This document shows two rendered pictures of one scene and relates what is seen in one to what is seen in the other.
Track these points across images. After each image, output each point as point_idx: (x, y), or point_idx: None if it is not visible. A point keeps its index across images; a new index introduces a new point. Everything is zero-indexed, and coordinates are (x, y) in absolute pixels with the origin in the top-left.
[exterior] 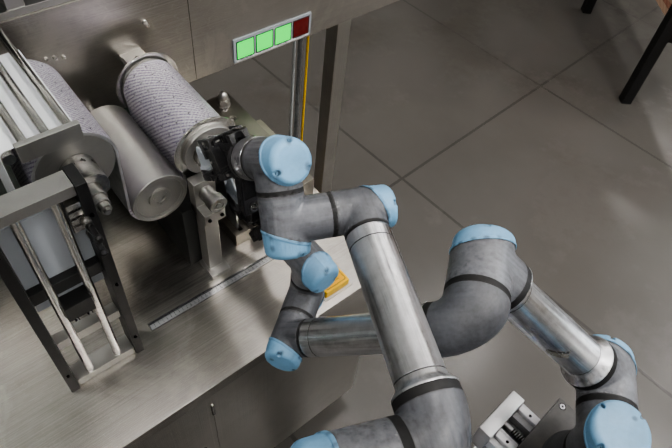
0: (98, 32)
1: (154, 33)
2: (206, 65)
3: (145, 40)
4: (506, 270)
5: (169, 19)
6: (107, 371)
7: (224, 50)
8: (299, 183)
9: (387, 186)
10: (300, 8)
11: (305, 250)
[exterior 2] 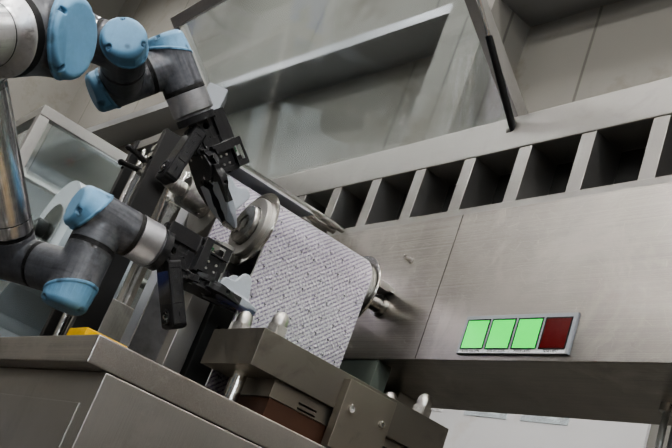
0: (381, 260)
1: (412, 277)
2: (431, 342)
3: (402, 282)
4: None
5: (429, 265)
6: None
7: (456, 330)
8: (148, 52)
9: (141, 25)
10: (567, 303)
11: (90, 72)
